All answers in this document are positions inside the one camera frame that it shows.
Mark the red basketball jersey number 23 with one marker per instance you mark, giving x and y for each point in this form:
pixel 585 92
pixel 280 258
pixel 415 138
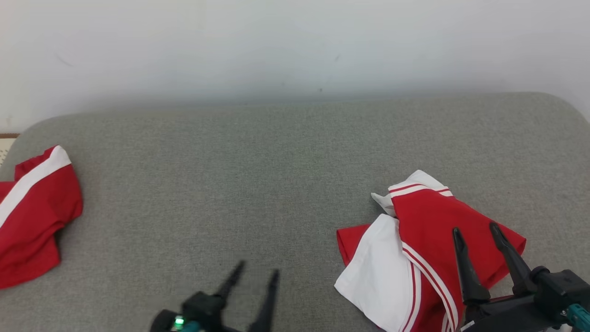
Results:
pixel 428 230

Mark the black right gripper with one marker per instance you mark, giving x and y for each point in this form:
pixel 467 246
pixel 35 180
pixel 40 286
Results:
pixel 507 318

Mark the red shorts with white stripe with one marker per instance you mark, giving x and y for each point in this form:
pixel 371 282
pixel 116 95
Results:
pixel 37 221

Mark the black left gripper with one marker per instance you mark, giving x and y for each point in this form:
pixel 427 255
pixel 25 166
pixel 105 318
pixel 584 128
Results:
pixel 230 329

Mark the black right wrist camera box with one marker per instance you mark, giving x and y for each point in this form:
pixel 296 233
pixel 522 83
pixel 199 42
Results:
pixel 560 290

